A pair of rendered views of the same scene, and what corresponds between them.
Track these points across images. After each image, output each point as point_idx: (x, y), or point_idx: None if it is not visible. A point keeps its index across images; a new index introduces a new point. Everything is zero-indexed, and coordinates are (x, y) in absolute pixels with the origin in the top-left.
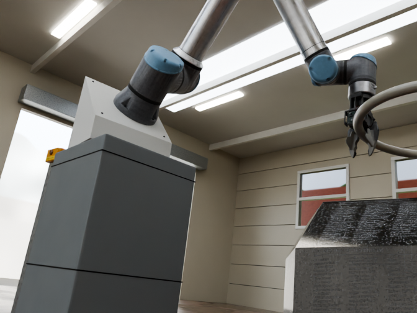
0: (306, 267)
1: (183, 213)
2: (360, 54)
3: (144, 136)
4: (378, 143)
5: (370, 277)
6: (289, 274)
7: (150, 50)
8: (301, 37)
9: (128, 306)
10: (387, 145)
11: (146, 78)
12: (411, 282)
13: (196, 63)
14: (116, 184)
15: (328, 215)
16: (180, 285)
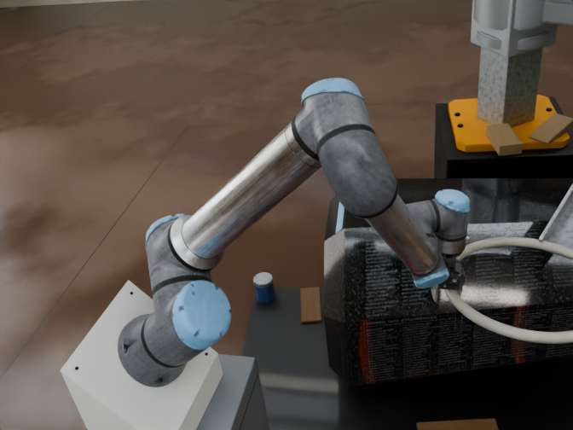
0: (358, 336)
1: (262, 408)
2: (456, 207)
3: (201, 391)
4: None
5: (424, 337)
6: (335, 334)
7: (193, 334)
8: (413, 265)
9: None
10: (460, 258)
11: (193, 356)
12: (459, 335)
13: (221, 255)
14: None
15: (361, 259)
16: None
